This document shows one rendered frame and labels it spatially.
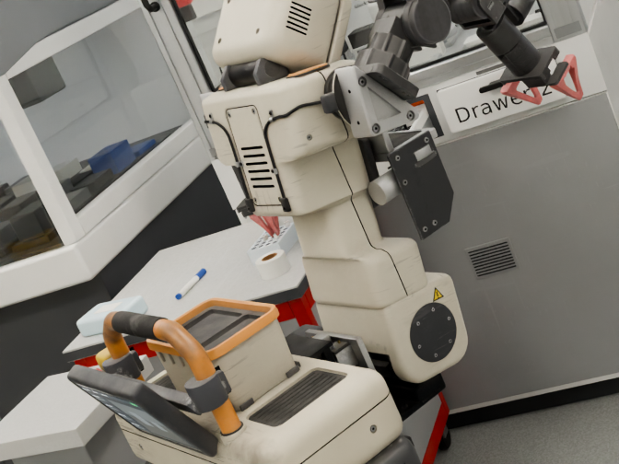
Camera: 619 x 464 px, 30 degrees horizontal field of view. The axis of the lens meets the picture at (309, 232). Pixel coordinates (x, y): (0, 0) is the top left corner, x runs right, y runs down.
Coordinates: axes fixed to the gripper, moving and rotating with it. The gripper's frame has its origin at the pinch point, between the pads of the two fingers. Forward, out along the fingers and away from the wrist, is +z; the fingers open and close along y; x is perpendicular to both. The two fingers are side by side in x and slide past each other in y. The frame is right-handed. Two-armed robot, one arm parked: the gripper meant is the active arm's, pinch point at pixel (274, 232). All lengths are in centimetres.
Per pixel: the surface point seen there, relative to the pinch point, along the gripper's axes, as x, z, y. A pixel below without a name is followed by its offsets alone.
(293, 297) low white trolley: 24.0, 7.6, -9.1
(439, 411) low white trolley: -25, 68, -10
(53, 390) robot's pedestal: 46, 5, 40
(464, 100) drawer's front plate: -34, -7, -44
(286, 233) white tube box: -2.3, 1.7, -1.4
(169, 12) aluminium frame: -37, -52, 19
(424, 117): -32.6, -6.9, -33.7
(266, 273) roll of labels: 15.7, 3.7, -1.5
